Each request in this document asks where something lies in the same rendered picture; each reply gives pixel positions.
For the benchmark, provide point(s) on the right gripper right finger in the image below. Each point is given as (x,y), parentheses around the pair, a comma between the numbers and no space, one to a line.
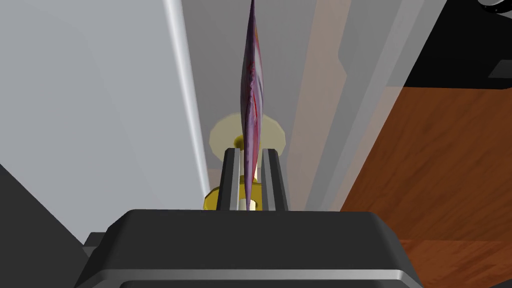
(272,182)

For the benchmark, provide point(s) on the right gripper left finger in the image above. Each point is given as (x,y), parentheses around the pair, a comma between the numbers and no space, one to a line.
(228,182)

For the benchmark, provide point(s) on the grey door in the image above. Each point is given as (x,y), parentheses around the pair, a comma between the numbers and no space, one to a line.
(214,60)

